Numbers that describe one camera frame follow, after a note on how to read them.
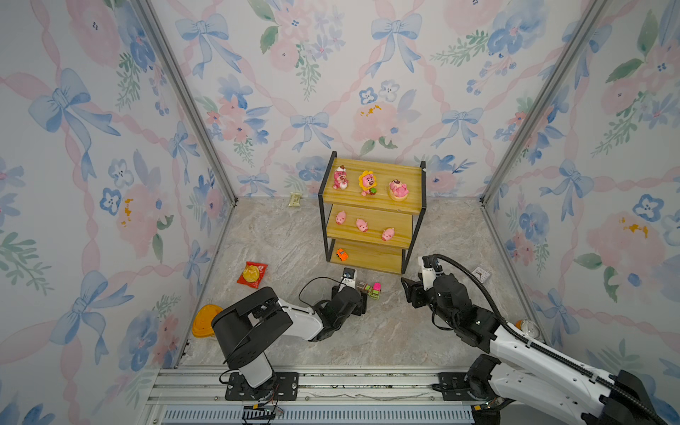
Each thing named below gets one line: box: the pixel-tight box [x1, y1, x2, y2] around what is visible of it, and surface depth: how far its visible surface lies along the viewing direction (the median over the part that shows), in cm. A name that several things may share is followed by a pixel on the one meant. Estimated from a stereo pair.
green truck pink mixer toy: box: [368, 282, 383, 301], surface depth 92 cm
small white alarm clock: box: [471, 266, 491, 284], surface depth 97 cm
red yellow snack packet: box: [237, 261, 269, 290], surface depth 96 cm
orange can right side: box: [515, 319, 541, 341], surface depth 75 cm
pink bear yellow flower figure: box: [358, 170, 379, 197], surface depth 74 cm
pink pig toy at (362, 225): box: [356, 218, 369, 233], surface depth 88 cm
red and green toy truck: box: [356, 281, 373, 294], surface depth 92 cm
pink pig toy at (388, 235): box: [381, 227, 395, 242], surface depth 86 cm
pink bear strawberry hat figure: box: [332, 164, 349, 191], surface depth 75 cm
